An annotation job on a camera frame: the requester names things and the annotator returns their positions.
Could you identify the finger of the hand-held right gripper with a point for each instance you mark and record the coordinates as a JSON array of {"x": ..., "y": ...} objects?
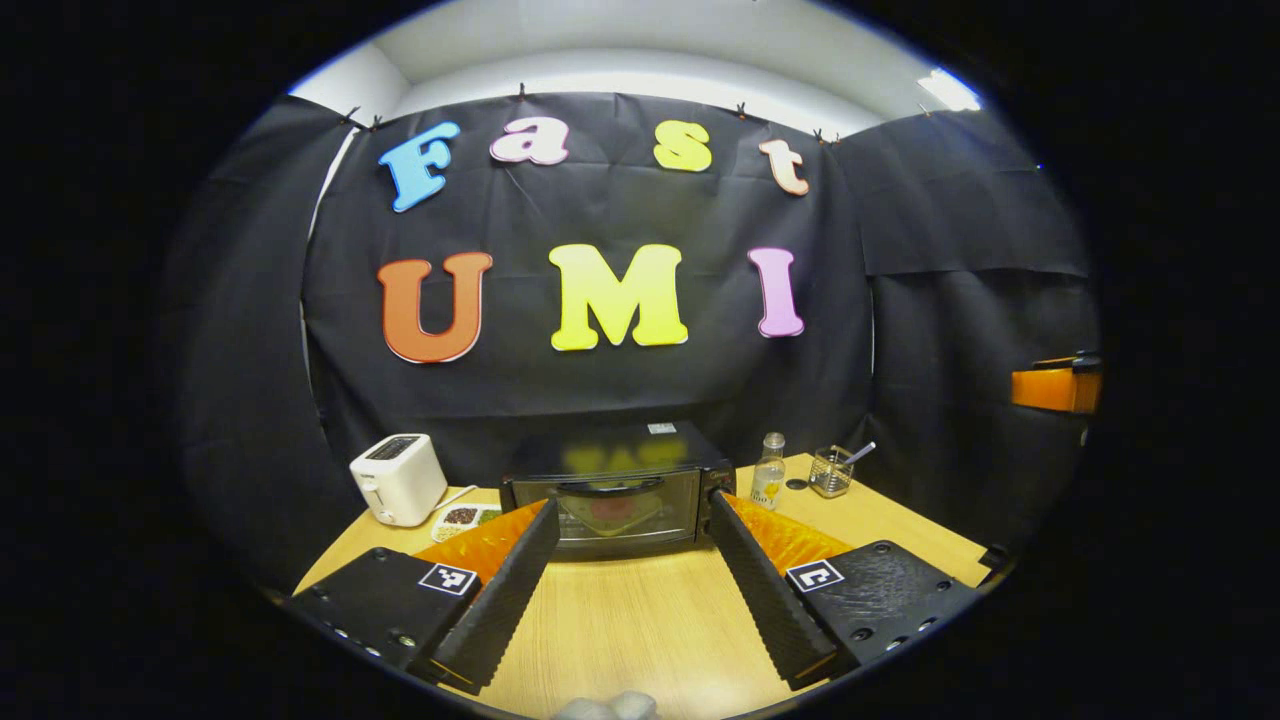
[
  {"x": 1055, "y": 390},
  {"x": 1075, "y": 362}
]

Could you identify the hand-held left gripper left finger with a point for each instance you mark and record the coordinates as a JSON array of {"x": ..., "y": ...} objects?
[{"x": 510, "y": 600}]

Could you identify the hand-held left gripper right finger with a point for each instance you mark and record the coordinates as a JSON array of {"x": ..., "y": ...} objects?
[{"x": 765, "y": 600}]

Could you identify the pink ham slice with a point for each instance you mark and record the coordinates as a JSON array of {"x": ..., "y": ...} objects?
[{"x": 615, "y": 508}]

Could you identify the white square plate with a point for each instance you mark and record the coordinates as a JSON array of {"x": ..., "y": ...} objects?
[{"x": 650, "y": 515}]

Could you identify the black electric oven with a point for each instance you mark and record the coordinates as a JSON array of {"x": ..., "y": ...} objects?
[{"x": 610, "y": 450}]

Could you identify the white divided snack plate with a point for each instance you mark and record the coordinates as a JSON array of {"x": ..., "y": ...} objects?
[{"x": 465, "y": 518}]

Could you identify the clear bottle with yellow label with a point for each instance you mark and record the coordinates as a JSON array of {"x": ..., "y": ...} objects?
[{"x": 768, "y": 480}]

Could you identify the white toaster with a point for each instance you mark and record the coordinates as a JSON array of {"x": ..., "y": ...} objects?
[{"x": 400, "y": 485}]

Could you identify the metal spoon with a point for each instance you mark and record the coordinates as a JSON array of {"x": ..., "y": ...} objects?
[{"x": 862, "y": 452}]

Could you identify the small ceiling light panel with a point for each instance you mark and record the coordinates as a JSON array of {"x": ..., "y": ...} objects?
[{"x": 950, "y": 90}]

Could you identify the row of small cloth clips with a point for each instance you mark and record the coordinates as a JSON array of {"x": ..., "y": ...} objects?
[{"x": 521, "y": 91}]

